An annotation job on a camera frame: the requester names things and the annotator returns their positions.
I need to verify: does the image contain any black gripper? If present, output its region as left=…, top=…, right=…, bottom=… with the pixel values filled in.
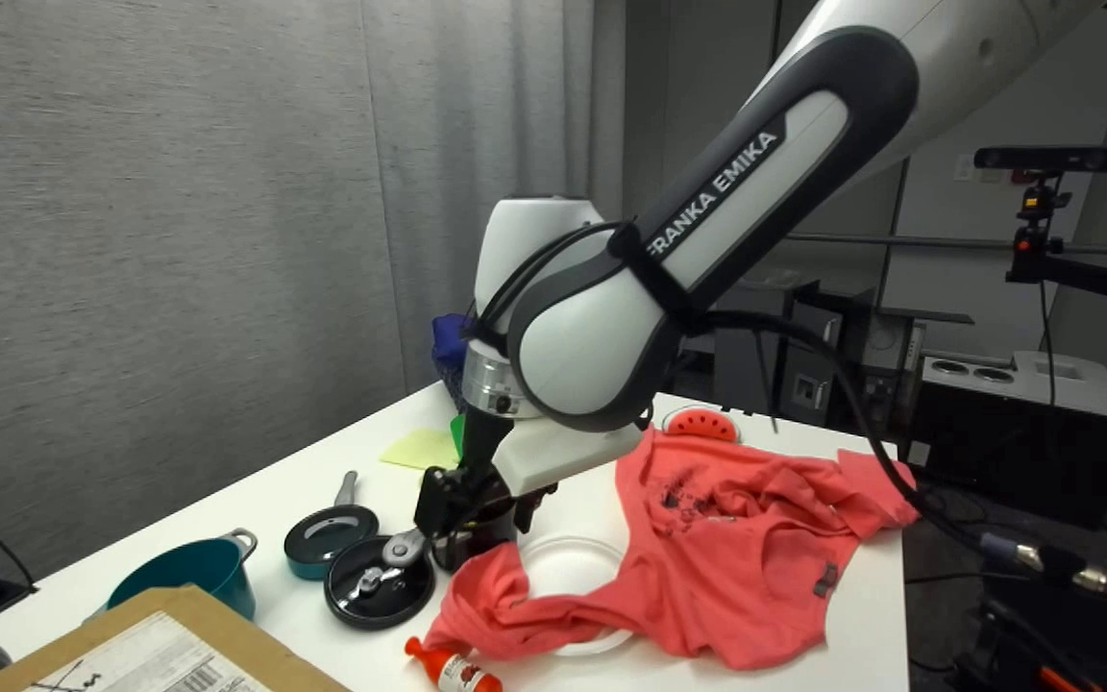
left=409, top=402, right=546, bottom=577

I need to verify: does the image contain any coral red long-sleeve shirt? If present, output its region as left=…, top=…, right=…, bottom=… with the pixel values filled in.
left=418, top=427, right=922, bottom=672

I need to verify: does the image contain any white bowl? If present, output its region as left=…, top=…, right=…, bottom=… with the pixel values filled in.
left=512, top=531, right=643, bottom=665

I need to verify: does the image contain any yellow-green flat toy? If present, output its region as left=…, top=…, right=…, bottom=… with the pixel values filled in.
left=376, top=427, right=459, bottom=474

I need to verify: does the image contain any orange sauce bottle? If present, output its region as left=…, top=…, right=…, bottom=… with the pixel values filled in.
left=398, top=636, right=505, bottom=692

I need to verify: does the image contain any black frying pan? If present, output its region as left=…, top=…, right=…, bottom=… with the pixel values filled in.
left=281, top=470, right=385, bottom=583

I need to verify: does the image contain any blue folded cloth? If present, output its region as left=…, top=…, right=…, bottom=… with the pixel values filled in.
left=429, top=313, right=479, bottom=392

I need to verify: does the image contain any watermelon slice toy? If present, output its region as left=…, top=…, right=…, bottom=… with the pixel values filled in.
left=661, top=402, right=744, bottom=449

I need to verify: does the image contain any teal pot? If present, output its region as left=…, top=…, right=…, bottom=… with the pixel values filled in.
left=104, top=527, right=262, bottom=623

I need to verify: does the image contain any cardboard box with label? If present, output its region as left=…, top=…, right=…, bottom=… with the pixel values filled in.
left=0, top=583, right=353, bottom=692

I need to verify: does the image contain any black equipment box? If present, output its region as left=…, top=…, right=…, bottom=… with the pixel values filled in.
left=915, top=350, right=1107, bottom=531

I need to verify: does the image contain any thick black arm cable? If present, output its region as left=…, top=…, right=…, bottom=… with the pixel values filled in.
left=693, top=304, right=1107, bottom=620

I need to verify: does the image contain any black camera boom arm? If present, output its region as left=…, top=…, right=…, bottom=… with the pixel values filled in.
left=1003, top=173, right=1107, bottom=317

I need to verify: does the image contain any black depth camera bar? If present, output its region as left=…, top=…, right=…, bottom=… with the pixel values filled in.
left=973, top=141, right=1107, bottom=179

